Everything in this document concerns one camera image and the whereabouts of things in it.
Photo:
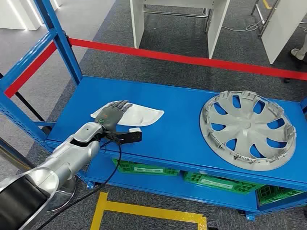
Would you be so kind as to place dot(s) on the white curved body part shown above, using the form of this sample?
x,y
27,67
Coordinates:
x,y
144,116

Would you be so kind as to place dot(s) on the person's foot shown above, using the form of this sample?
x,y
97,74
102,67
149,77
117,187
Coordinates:
x,y
299,54

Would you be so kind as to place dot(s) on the blue metal shelf rack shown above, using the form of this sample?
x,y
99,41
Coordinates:
x,y
168,127

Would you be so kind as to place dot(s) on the green plastic crate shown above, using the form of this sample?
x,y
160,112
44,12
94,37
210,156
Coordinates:
x,y
275,193
215,183
144,169

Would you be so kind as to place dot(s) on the red barrier belt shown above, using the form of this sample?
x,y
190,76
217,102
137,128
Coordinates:
x,y
31,70
191,59

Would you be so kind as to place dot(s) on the grey plastic wheel hubcap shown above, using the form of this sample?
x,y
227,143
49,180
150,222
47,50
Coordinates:
x,y
246,127

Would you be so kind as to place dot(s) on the white desk with metal frame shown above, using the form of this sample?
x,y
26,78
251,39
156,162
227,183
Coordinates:
x,y
280,28

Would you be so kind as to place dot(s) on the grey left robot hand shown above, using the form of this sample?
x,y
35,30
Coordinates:
x,y
109,116

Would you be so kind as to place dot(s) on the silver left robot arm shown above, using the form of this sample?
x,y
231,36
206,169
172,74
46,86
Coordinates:
x,y
60,158

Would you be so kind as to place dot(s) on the thin black pole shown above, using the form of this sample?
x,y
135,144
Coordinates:
x,y
29,106

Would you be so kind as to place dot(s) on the white panel desk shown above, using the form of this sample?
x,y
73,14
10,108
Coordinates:
x,y
217,28

